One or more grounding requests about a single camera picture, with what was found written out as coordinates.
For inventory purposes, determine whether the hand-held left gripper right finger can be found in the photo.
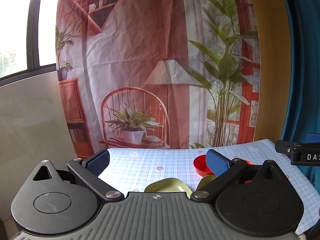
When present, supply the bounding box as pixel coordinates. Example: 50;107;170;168
191;149;292;202

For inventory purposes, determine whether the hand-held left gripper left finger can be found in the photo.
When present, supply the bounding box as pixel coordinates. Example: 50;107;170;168
32;149;124;202

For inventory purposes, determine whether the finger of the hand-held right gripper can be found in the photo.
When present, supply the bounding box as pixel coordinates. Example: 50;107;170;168
306;133;320;144
274;139;304;156

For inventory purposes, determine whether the green bowl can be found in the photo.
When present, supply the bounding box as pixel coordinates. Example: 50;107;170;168
144;177;193;198
195;174;218;192

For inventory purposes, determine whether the blue checked tablecloth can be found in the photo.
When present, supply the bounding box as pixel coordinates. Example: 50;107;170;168
97;139;318;236

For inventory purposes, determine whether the blue curtain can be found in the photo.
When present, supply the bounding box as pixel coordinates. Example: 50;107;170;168
278;0;320;188

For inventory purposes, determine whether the printed backdrop cloth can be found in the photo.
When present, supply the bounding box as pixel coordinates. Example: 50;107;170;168
55;0;261;159

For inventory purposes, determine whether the window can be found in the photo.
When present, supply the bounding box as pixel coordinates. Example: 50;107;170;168
0;0;63;87

